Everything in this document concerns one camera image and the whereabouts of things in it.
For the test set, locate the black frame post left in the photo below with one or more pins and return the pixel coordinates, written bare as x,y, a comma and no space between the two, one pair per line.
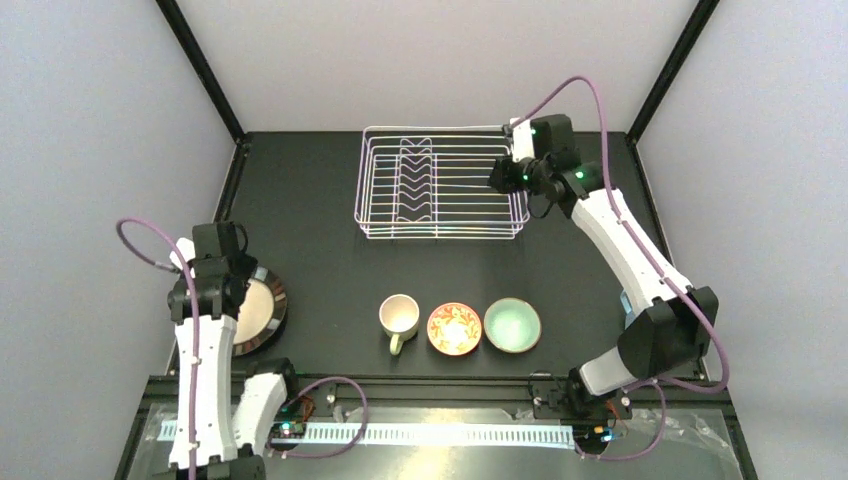
192,49

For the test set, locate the orange floral small bowl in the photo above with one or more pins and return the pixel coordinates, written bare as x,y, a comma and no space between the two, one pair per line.
454,329

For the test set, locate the black frame post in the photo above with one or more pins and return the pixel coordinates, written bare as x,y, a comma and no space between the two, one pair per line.
192,49
683,46

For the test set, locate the white wire dish rack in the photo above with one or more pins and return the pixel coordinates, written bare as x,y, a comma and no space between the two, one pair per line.
428,183

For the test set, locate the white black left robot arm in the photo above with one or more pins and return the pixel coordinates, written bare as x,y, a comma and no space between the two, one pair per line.
224,305

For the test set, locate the black frame post right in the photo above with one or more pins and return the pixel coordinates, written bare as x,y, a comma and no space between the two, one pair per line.
683,46

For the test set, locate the light blue mug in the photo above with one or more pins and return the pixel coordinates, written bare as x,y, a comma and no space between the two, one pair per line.
626,305

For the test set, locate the white led light strip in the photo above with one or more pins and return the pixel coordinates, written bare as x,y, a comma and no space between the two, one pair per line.
420,434

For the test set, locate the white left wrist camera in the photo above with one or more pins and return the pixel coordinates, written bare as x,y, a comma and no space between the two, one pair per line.
184,254

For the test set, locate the black striped rim dinner plate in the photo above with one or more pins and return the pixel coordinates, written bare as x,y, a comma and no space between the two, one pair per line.
262,314

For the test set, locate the green glazed small bowl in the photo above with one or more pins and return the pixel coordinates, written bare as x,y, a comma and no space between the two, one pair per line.
512,325

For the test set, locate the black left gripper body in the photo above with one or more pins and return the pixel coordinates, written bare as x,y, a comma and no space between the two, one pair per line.
216,240

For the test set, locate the cream mug green handle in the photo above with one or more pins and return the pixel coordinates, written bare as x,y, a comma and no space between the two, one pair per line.
399,316

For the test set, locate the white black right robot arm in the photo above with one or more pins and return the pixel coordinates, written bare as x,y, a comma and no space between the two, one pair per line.
673,320

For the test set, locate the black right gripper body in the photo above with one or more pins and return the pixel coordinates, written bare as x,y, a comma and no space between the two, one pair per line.
501,175

